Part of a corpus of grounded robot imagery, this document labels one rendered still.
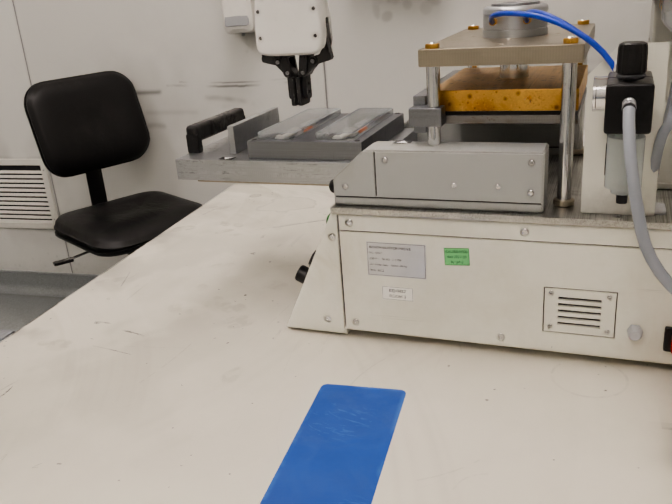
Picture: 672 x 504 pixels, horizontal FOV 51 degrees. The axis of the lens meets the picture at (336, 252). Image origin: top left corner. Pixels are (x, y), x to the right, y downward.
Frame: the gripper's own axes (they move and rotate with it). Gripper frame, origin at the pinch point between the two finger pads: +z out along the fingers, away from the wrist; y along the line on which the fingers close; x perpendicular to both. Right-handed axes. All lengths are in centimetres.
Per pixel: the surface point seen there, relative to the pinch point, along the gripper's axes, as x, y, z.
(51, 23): 127, -156, -7
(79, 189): 126, -159, 57
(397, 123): 6.3, 12.4, 6.1
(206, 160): -11.1, -10.2, 7.6
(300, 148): -10.1, 3.9, 6.0
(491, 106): -10.3, 28.9, 0.7
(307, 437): -39, 15, 29
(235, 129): -7.0, -7.3, 4.2
